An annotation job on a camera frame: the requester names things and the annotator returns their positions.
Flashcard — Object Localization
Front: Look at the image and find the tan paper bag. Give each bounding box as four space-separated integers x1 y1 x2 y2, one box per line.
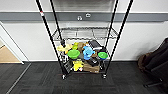
75 41 87 52

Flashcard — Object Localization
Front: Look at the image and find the blue plush toy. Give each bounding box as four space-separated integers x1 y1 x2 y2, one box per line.
82 45 96 61

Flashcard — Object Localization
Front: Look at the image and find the plain green bowl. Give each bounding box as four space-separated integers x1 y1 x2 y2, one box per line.
66 49 81 60

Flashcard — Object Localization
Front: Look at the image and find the black flat bag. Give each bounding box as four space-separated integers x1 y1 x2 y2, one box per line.
88 39 107 53

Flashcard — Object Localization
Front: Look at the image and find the small black pouch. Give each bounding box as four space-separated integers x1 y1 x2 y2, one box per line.
87 57 100 67

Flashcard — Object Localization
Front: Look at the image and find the yellow plush toy red tag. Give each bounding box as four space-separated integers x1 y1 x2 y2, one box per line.
72 59 84 72

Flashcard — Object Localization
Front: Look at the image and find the green bowl with blue rim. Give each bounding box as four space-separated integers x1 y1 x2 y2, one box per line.
97 51 109 61

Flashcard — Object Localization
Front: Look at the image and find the pale yellow plush toy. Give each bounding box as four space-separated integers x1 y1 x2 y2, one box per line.
56 43 73 54

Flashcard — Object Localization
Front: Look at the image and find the large brown cardboard box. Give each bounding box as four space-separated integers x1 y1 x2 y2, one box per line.
82 61 101 74

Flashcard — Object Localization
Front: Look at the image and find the black office chair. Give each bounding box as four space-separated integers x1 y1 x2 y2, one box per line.
137 41 168 89

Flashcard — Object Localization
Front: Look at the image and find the small square wall socket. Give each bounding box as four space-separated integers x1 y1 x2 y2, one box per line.
77 15 83 21

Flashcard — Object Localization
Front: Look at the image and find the double round wall socket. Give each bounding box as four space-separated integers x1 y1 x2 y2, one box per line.
85 12 92 18

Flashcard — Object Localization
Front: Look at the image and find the black wire shelf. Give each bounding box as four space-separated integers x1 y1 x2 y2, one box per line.
35 0 134 80

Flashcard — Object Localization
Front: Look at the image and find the long grey wall band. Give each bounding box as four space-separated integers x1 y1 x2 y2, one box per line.
0 11 168 23

